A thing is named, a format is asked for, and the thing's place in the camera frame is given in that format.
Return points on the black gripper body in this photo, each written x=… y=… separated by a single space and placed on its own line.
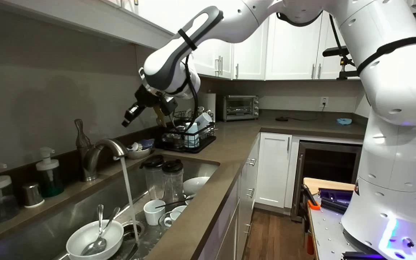
x=146 y=97

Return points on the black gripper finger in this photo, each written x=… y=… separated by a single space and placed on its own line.
x=137 y=117
x=132 y=112

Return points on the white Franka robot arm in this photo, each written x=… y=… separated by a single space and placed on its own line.
x=400 y=95

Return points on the chrome kitchen faucet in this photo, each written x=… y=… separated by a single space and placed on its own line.
x=103 y=144

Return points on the soap dish with sponge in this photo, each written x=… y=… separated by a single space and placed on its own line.
x=137 y=153

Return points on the white container in rack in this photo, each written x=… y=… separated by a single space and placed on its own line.
x=191 y=131

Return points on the clear bottle black lid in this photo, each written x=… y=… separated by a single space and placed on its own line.
x=173 y=180
x=152 y=177

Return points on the black dish rack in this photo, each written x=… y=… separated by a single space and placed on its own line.
x=204 y=143

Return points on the white tilted plate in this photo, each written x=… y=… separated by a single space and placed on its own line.
x=195 y=183

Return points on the white upper cabinet over sink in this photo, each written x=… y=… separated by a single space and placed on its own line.
x=97 y=23

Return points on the stainless steel sink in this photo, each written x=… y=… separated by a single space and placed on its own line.
x=97 y=196

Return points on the silver toaster oven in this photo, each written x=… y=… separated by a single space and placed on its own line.
x=238 y=107

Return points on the white mug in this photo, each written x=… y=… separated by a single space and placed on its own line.
x=152 y=214

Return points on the green soap dispenser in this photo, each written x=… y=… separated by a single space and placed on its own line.
x=49 y=166

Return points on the small white cup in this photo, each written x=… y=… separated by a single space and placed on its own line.
x=175 y=211

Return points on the metal fork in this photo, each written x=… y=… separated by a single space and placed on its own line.
x=100 y=216

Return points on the sink drain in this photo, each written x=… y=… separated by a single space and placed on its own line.
x=132 y=234

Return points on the small metal cup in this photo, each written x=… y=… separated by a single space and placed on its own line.
x=32 y=195

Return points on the white sink base cabinet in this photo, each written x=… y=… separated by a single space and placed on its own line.
x=246 y=192

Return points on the white bowl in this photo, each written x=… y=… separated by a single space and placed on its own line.
x=80 y=238

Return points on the metal spoon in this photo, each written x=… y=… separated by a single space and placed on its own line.
x=94 y=245

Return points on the small black flat object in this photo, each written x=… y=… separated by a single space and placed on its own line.
x=280 y=118

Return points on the white cabinet door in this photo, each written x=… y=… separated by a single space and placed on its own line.
x=273 y=167

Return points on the white corner upper cabinets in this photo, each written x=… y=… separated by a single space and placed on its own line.
x=289 y=52

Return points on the yellow wooden board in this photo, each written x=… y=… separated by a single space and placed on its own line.
x=324 y=183

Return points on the small blue dish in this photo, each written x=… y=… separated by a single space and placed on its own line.
x=344 y=121

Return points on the black purple device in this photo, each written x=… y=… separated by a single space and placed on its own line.
x=335 y=199

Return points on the grey robot cart top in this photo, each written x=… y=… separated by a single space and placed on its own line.
x=328 y=235

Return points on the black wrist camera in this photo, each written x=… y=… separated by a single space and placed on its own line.
x=168 y=104

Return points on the white wall outlet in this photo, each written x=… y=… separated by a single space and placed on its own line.
x=324 y=101

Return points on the black camera on stand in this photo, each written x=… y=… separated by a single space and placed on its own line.
x=332 y=50

